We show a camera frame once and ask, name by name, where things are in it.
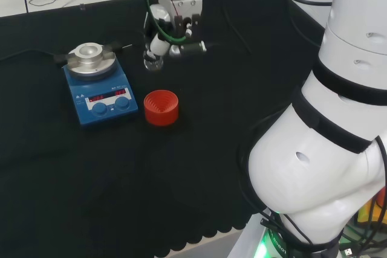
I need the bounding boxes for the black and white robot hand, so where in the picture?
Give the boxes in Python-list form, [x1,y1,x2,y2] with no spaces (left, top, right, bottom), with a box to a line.
[143,0,208,63]

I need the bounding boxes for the clear round-bottom flask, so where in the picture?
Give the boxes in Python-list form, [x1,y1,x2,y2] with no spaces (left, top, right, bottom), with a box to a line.
[143,55,164,72]

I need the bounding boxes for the heater with blue base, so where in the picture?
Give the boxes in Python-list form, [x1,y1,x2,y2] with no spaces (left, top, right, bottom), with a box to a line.
[53,41,139,128]

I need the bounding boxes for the black bench cloth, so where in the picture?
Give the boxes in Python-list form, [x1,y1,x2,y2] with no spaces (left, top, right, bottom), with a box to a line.
[0,0,327,258]

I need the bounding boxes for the thin black cable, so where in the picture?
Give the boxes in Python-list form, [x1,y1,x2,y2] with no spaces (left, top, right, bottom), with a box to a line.
[221,5,253,56]

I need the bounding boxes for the red ribbed ring stand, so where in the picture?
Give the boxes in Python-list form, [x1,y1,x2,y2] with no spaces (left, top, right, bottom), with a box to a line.
[143,89,180,127]

